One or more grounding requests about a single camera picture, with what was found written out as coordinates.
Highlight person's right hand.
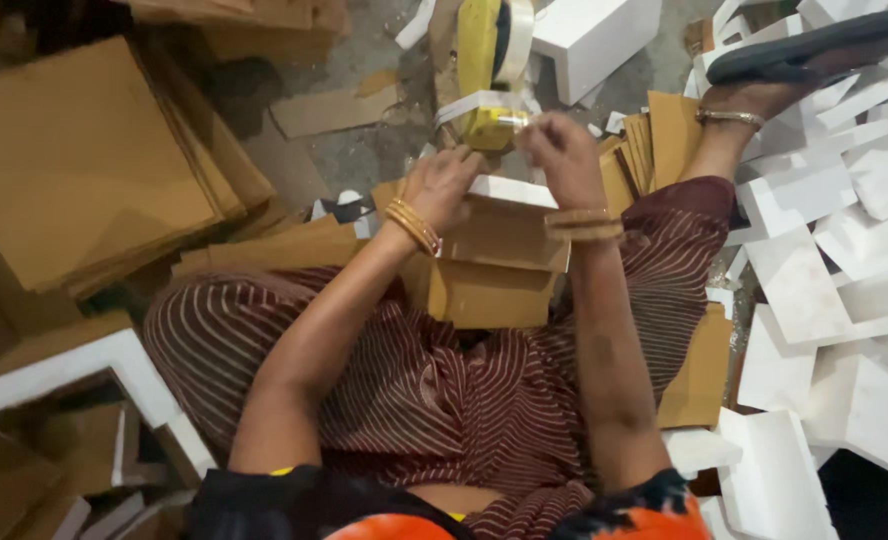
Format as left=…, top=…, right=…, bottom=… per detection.
left=515, top=112, right=610, bottom=215

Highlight person's left hand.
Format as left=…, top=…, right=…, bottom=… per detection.
left=402, top=146, right=486, bottom=237

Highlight white foam slab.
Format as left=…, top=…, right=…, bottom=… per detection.
left=465, top=174, right=559, bottom=210

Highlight small brown cardboard box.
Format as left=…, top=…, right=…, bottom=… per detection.
left=427, top=196, right=571, bottom=331

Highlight gold bangles on left wrist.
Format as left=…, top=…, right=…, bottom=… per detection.
left=384, top=198, right=443, bottom=258

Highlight gold bangles on wrist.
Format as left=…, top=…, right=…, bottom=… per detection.
left=384, top=198, right=443, bottom=258
left=543, top=208, right=625, bottom=243

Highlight clear packing tape roll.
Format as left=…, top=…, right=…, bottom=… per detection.
left=492, top=0, right=537, bottom=85

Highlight gold bangles on right wrist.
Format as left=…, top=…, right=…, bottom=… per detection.
left=543, top=208, right=625, bottom=243

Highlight large white foam block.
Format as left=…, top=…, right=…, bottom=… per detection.
left=531, top=0, right=664, bottom=107

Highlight yellow tape dispenser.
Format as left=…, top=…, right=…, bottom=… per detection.
left=455, top=0, right=535, bottom=153

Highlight upright bundle of cardboard sheets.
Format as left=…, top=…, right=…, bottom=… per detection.
left=597, top=90, right=704, bottom=220

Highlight torn cardboard scrap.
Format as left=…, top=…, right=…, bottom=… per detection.
left=270, top=69, right=405, bottom=141

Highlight gold anklet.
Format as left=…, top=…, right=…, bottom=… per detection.
left=695, top=108, right=766, bottom=132

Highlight low pile of flat cardboard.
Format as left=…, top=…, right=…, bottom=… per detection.
left=171, top=213, right=374, bottom=280

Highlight person's right foot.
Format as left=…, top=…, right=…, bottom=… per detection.
left=699, top=33, right=888, bottom=125

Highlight person's striped maroon trousers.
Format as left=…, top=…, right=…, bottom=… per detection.
left=142, top=175, right=738, bottom=540

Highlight black sandal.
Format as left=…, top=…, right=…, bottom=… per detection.
left=705, top=6, right=888, bottom=88

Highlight flat folded cardboard sheet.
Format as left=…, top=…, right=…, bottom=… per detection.
left=656, top=302, right=735, bottom=430

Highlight heap of white foam pieces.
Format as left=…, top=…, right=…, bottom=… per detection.
left=661, top=0, right=888, bottom=540

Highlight person's black and orange top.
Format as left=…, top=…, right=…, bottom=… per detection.
left=185, top=463, right=715, bottom=540

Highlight large stack of cardboard sheets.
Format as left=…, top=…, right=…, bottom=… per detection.
left=0, top=34, right=279, bottom=300

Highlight white foam corner piece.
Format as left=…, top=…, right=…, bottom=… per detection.
left=0, top=327, right=219, bottom=481

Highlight heap of cardboard boxes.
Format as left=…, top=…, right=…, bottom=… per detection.
left=0, top=255, right=198, bottom=540

